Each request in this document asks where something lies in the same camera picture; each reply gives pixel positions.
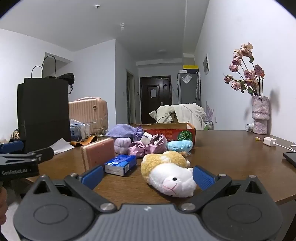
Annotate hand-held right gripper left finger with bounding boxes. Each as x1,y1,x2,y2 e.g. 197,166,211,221
32,165,116,214

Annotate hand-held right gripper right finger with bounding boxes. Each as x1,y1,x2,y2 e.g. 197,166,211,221
180,165,264,212

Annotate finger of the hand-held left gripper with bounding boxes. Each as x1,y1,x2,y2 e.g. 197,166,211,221
0,141,25,154
0,147,54,164

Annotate pink sponge block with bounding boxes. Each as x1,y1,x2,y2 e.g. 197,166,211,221
81,138,115,172

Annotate blue tissue packet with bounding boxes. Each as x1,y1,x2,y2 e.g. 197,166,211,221
105,155,137,177

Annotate yellow white hamster plush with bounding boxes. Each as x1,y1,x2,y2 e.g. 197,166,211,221
141,151,197,198

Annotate blue plush toy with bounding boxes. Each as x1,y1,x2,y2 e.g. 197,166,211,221
167,140,194,154

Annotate purple fluffy towel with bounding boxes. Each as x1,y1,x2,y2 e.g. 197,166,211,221
114,137,132,155

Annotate red orange cardboard box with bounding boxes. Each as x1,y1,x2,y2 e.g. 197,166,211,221
128,123,196,149

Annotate purple drawstring pouch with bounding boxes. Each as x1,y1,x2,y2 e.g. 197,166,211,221
105,124,144,142

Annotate pink satin cloth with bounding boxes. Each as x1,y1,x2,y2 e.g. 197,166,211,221
128,134,168,158

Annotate person's left hand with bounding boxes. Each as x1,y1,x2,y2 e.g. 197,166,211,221
0,185,7,225

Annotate white paper sheet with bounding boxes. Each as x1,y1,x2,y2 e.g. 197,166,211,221
47,138,75,155

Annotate orange curved stand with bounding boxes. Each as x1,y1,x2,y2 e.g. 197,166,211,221
70,136,97,147

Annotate clear plastic bag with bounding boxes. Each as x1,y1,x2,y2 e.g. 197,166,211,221
69,119,86,142

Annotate black paper bag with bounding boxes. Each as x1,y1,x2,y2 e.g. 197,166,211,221
17,56,72,153

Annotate glass beaker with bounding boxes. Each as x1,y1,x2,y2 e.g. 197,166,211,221
92,117,108,137

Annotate pink ribbed suitcase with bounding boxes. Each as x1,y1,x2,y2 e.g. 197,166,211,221
69,97,109,136

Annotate purple lavender bunch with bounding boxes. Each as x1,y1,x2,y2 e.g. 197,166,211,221
205,102,214,121

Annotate beige coat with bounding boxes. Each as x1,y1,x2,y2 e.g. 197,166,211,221
149,103,207,131

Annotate wooden chair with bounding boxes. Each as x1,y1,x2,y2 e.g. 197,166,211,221
166,111,179,123

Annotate pink textured vase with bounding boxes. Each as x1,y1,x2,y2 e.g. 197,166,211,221
252,96,270,134

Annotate grey interior door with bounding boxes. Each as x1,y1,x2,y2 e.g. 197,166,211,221
126,72,135,124

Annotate dark entrance door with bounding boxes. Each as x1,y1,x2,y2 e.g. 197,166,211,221
140,76,173,124

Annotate grey refrigerator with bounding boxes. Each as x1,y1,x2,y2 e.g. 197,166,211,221
178,72,201,107

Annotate black phone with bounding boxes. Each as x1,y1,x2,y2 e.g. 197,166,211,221
283,152,296,168

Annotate folded pale umbrella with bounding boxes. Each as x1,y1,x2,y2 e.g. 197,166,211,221
195,71,201,101

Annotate dried pink roses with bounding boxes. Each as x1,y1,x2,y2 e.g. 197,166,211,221
223,42,265,96

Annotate white cable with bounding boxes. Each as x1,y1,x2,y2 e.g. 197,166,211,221
273,142,296,153

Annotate white wall panel box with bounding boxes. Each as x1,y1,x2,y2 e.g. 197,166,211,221
203,54,210,75

